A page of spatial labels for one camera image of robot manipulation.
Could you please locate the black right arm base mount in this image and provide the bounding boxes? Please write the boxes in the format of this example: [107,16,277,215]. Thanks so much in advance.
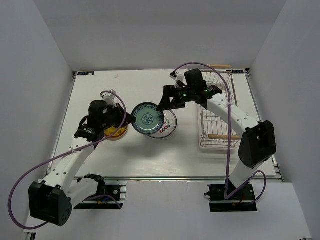
[204,184,257,213]

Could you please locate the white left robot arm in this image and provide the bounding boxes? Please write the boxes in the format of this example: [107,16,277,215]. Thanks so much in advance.
[28,90,136,226]

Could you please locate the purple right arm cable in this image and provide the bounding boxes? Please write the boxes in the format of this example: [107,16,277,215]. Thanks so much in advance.
[173,61,267,203]

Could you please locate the metal wire dish rack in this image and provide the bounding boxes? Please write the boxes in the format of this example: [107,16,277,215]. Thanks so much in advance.
[197,69,241,150]

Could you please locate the brown yellow patterned plate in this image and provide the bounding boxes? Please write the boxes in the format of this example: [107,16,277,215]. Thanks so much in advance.
[104,126,128,139]

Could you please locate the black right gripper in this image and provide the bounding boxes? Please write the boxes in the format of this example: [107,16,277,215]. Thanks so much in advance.
[156,85,196,112]

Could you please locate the white plate red characters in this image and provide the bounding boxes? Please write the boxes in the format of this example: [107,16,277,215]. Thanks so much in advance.
[147,110,178,140]

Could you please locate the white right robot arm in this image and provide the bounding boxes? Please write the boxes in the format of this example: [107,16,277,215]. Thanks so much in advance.
[157,69,277,200]

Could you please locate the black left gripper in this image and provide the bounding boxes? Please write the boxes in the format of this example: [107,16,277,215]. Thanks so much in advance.
[101,103,136,131]

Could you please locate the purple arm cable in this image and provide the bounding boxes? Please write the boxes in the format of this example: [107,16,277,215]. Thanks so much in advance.
[173,61,267,203]
[8,90,127,230]

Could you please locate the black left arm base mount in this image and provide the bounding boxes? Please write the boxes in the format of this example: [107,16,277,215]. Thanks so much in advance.
[72,174,127,210]

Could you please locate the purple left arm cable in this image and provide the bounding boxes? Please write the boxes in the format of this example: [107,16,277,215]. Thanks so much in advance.
[8,90,127,230]

